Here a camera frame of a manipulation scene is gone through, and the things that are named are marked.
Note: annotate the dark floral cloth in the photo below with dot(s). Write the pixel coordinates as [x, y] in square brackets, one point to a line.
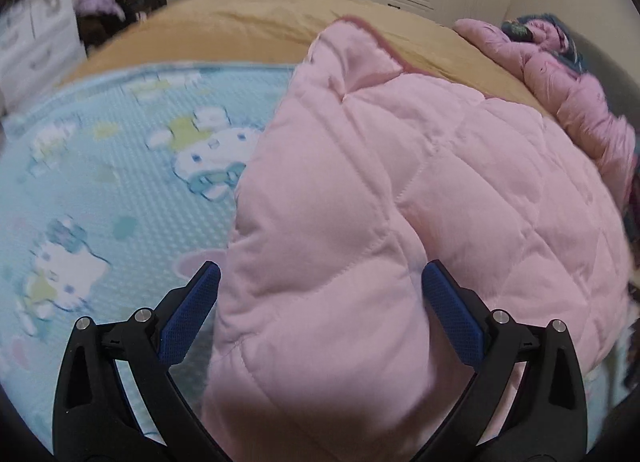
[520, 32]

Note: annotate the tan bed sheet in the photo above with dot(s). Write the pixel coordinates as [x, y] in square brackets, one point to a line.
[250, 22]

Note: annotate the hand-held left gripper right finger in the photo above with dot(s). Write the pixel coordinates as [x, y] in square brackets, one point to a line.
[450, 312]

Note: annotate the pink quilted jacket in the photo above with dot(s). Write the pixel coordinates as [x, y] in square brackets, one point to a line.
[375, 192]

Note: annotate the blue cartoon printed blanket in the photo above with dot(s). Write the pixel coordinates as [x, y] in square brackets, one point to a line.
[125, 167]

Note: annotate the lilac garment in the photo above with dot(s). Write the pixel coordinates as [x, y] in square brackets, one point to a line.
[97, 2]

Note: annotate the pink puffer coat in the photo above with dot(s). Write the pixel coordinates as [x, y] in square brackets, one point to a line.
[565, 92]

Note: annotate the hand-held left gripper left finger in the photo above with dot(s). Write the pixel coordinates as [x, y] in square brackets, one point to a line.
[192, 302]

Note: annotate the dark grey padded headboard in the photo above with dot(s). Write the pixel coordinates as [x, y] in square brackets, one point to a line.
[615, 77]

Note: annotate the dark clothes pile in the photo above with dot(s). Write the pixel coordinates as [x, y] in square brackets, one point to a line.
[95, 30]

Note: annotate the white chest of drawers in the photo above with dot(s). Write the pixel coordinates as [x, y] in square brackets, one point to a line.
[35, 42]

